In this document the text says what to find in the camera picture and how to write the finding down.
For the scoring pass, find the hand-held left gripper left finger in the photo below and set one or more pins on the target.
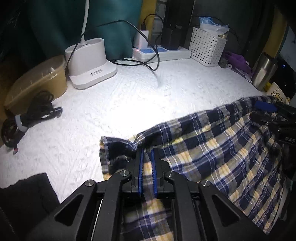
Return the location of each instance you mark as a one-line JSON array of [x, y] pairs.
[[140, 166]]

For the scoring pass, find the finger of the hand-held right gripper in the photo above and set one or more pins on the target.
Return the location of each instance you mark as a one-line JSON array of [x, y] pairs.
[[266, 106], [261, 117]]

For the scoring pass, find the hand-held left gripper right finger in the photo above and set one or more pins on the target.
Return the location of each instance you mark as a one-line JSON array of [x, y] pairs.
[[154, 171]]

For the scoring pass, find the blue yellow plaid pants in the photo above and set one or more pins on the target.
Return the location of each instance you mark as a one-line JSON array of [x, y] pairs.
[[208, 148]]

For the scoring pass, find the cream bear print mug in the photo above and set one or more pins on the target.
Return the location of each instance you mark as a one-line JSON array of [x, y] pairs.
[[276, 91]]

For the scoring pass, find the steel tumbler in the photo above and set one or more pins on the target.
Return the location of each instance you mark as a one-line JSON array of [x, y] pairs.
[[263, 71]]

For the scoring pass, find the white paper scraps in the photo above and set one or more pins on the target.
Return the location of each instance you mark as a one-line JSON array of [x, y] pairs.
[[242, 75]]

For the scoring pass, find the purple cloth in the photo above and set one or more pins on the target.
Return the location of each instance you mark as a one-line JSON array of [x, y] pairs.
[[238, 61]]

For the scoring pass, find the white textured tablecloth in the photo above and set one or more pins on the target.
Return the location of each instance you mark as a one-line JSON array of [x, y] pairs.
[[115, 104]]

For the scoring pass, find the yellow curtain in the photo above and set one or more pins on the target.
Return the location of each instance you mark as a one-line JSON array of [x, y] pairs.
[[275, 34], [155, 32]]

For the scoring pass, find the white plastic basket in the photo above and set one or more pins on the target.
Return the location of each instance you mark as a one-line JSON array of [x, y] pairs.
[[205, 46]]

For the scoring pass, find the blue plastic bag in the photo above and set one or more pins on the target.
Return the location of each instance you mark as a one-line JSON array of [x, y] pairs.
[[212, 26]]

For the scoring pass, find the white power strip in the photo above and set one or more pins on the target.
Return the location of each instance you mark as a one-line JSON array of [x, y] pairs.
[[175, 54]]

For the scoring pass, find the black power adapter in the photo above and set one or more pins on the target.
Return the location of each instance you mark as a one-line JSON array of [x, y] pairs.
[[171, 37]]

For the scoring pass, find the white desk lamp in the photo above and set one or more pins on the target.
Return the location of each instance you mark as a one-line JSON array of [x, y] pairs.
[[90, 60]]

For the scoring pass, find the black cloth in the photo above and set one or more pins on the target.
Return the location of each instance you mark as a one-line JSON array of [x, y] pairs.
[[23, 204]]

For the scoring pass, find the white charger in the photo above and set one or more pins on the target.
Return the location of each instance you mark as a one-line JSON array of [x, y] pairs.
[[141, 40]]

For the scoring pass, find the brown lidded food container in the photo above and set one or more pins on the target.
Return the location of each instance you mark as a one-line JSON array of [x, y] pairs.
[[34, 81]]

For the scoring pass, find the teal curtain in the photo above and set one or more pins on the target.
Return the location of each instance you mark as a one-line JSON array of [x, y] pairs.
[[57, 23]]

